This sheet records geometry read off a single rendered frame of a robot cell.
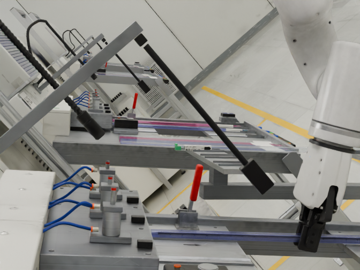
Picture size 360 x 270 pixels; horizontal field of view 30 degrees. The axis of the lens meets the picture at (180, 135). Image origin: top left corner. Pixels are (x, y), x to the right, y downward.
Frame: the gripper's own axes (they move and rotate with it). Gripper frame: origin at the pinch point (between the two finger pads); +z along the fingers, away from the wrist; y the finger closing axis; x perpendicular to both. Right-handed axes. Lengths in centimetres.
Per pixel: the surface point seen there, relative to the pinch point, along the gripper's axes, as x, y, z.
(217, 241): -14.7, 1.3, 3.4
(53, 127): -45, -104, 7
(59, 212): -39.7, 10.1, 1.4
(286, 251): 0.3, -8.0, 5.1
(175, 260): -22.4, 10.9, 4.7
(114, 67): -6, -585, 2
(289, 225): -0.5, -8.0, 0.6
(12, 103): -56, -81, -1
